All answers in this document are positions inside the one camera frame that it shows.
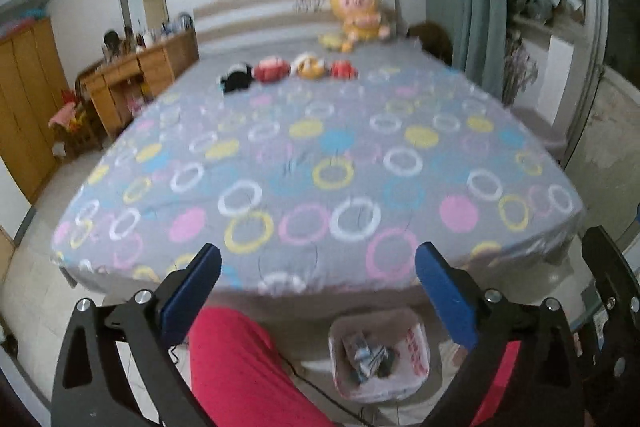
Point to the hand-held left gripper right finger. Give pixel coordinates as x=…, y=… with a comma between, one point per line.
x=442, y=289

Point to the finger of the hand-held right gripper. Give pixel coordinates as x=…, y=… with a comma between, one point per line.
x=617, y=287

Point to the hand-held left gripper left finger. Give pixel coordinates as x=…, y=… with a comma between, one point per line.
x=192, y=292

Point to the white trash bin pink bag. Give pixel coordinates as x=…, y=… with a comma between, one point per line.
x=412, y=357

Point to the person's left leg red pants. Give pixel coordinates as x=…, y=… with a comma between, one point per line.
x=245, y=367

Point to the person's leg red pants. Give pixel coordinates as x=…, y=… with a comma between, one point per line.
x=245, y=367
x=497, y=382

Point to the person's right leg red pants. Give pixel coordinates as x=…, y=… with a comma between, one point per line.
x=497, y=382

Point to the grey circle-print bed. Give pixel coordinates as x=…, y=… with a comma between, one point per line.
x=325, y=147

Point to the chair with pink cloth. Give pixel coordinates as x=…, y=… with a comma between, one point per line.
x=75, y=119

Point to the black and white plush toy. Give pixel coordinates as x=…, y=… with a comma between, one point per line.
x=236, y=78

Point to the wooden desk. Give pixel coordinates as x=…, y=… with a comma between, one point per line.
x=145, y=72

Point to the dried flower bunch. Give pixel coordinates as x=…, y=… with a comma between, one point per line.
x=520, y=67

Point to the red round plush toy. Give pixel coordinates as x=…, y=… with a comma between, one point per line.
x=272, y=69

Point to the small red plush toy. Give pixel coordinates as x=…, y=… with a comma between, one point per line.
x=343, y=69

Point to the wooden wardrobe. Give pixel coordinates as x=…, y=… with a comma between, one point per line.
x=27, y=107

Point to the brown plush toy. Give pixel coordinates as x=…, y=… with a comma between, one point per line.
x=432, y=39

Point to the orange and white plush toy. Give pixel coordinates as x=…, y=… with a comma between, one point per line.
x=309, y=66

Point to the bottles on desk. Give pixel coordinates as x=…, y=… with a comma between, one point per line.
x=150, y=36

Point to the small yellow plush toy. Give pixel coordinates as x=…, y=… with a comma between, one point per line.
x=336, y=42

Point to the beige striped headboard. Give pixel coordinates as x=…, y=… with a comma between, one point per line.
x=250, y=19

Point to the large yellow plush doll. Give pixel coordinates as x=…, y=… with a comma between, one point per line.
x=360, y=9

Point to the wall mirror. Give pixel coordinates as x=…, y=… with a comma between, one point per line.
x=142, y=4

